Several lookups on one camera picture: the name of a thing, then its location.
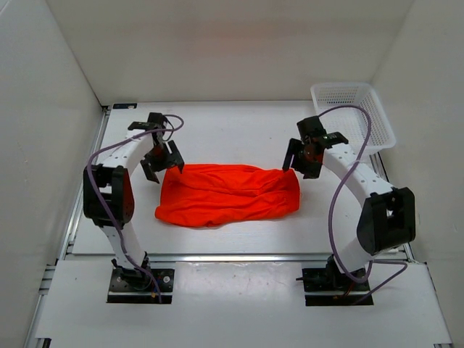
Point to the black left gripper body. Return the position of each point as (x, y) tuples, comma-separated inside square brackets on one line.
[(158, 158)]

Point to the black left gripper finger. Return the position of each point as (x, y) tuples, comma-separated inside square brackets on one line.
[(148, 170), (175, 158)]

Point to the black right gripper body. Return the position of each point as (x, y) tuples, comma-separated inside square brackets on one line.
[(302, 154)]

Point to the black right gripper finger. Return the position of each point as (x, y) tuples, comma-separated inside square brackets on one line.
[(311, 170), (292, 149)]

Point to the orange shorts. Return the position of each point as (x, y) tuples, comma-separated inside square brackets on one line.
[(212, 195)]

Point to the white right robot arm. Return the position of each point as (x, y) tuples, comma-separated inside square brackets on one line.
[(387, 218)]

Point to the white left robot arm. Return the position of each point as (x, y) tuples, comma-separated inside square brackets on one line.
[(108, 199)]

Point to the white plastic basket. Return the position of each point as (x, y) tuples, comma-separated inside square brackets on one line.
[(348, 97)]

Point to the dark blue label sticker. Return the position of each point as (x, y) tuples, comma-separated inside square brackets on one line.
[(124, 106)]

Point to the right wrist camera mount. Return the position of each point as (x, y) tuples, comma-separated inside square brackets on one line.
[(311, 131)]

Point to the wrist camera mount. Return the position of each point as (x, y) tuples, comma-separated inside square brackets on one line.
[(311, 131), (155, 120)]

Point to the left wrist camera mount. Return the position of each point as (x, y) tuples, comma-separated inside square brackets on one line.
[(155, 120)]

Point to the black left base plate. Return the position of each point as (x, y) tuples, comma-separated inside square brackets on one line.
[(130, 286)]

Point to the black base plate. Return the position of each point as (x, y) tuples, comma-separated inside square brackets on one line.
[(130, 286), (329, 287)]

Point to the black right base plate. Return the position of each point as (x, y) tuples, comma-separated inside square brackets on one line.
[(329, 287)]

